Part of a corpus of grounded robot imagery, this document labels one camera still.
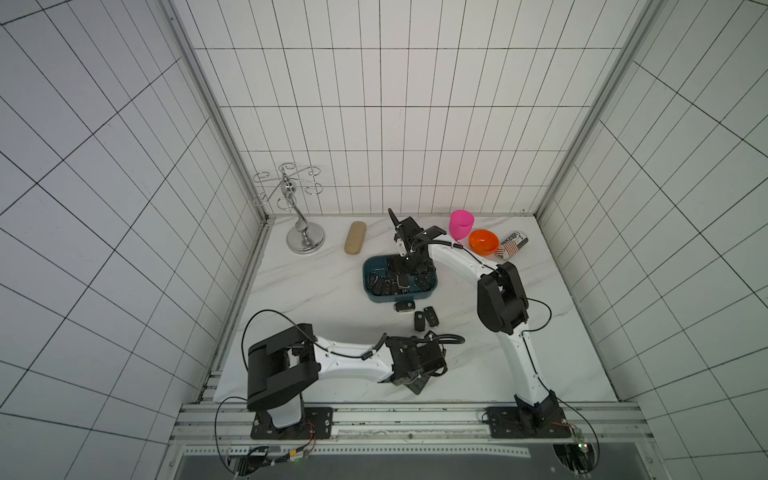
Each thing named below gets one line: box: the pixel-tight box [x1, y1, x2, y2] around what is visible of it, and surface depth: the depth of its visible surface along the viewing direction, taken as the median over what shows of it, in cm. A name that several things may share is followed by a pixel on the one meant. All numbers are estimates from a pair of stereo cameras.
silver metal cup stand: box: [252, 162, 326, 255], surface depth 102 cm
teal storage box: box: [362, 254, 438, 303], surface depth 98 cm
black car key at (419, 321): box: [414, 311, 426, 332], surface depth 92 cm
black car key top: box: [393, 300, 416, 312], surface depth 96 cm
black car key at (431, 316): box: [424, 306, 440, 327], surface depth 93 cm
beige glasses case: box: [344, 221, 367, 255], surface depth 112 cm
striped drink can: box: [495, 231, 529, 261], surface depth 109 cm
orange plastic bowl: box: [468, 229, 500, 256], surface depth 109 cm
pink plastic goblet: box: [449, 209, 475, 241], surface depth 100 cm
